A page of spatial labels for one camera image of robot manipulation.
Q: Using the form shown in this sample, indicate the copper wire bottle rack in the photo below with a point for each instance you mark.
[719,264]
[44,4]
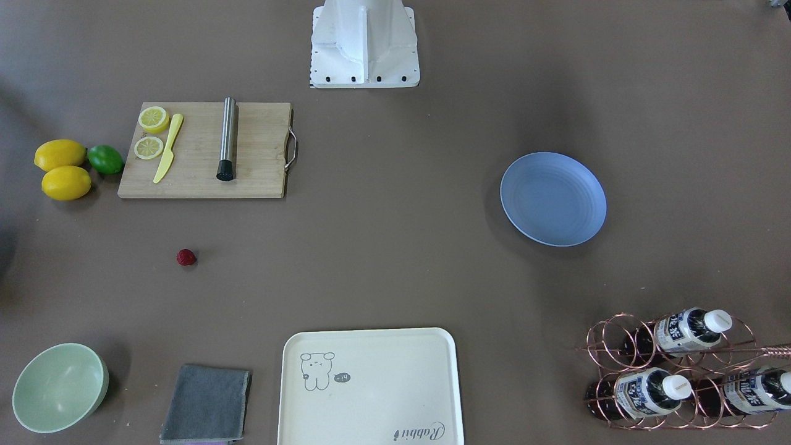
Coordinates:
[612,345]

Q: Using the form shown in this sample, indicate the steel muddler black tip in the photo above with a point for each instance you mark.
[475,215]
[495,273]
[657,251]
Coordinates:
[226,165]

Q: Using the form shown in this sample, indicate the green lime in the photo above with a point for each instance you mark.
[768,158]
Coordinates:
[105,159]

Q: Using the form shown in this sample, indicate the blue plate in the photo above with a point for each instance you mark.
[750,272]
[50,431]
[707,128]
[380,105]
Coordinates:
[553,199]

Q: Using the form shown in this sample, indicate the red strawberry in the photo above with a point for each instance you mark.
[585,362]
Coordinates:
[185,257]

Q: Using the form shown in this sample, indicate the thin lemon slice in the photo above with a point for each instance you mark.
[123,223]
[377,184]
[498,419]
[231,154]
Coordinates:
[148,147]

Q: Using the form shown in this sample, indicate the grey folded cloth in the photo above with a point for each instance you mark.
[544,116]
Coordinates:
[208,405]

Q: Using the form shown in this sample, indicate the dark drink bottle middle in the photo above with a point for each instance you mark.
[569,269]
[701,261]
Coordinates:
[653,392]

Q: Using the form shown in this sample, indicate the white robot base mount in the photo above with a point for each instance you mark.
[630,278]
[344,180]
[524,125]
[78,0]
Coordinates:
[364,44]

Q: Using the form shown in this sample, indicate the dark drink bottle outer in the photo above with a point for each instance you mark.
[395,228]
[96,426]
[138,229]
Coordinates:
[761,390]

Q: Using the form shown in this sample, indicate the yellow lemon near lime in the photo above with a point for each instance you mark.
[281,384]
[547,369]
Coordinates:
[59,152]

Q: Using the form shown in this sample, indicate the cream rabbit tray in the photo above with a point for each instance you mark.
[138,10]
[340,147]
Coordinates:
[373,386]

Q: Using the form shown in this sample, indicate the thick lemon half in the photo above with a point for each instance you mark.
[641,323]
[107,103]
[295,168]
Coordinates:
[154,119]

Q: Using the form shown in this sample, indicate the dark drink bottle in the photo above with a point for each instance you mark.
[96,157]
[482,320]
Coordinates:
[691,330]
[761,390]
[653,392]

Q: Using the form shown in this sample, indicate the wooden cutting board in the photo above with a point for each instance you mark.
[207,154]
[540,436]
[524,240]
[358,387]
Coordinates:
[261,157]

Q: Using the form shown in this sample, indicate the dark drink bottle upper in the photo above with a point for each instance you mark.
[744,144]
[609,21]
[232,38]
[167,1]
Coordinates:
[691,330]

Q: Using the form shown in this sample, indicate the green bowl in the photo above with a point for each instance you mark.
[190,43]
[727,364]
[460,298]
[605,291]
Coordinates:
[59,388]

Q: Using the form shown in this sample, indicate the yellow lemon outer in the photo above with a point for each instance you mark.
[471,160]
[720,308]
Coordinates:
[66,183]

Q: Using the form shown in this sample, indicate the yellow plastic knife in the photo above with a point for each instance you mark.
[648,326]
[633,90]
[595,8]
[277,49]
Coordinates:
[167,156]

